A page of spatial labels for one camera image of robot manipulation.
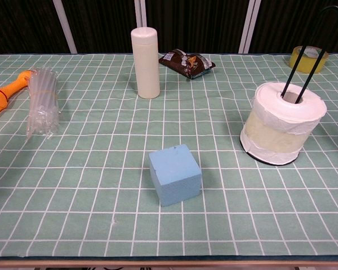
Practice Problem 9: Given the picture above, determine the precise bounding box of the white paper towel roll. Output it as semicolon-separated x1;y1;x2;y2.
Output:
240;81;327;167

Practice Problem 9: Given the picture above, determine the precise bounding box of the green grid tablecloth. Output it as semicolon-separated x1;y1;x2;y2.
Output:
0;52;338;258

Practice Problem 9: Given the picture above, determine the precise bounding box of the light blue foam cube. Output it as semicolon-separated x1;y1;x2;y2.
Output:
148;144;202;208

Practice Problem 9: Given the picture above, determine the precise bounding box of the brown snack packet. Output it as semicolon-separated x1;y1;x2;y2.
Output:
158;49;216;80

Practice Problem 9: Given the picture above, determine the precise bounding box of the white cylindrical bottle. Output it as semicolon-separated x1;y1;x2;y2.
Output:
130;27;161;99

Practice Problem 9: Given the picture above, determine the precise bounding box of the dark folding screen panel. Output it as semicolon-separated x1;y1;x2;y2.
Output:
52;0;143;54
0;0;74;55
249;0;338;54
139;0;260;54

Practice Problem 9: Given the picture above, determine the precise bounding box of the clear plastic straws bundle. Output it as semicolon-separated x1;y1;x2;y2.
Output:
26;67;60;141

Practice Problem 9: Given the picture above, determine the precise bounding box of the yellow packing tape roll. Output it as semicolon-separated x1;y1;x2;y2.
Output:
287;46;330;74

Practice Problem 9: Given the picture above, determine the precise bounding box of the black wire roll holder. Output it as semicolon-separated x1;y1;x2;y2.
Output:
242;6;338;167

